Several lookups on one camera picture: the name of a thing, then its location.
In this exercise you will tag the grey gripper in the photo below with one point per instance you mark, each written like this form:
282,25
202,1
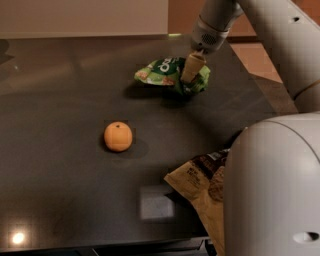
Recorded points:
207,37

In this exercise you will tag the green rice chip bag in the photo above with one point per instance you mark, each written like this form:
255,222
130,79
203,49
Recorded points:
167,73

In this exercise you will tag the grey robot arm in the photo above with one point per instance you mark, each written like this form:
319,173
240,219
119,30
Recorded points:
272,174

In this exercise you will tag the brown sea salt chip bag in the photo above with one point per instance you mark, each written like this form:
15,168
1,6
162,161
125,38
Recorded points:
201,182

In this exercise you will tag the orange fruit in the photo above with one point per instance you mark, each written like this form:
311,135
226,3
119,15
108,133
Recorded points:
118,137

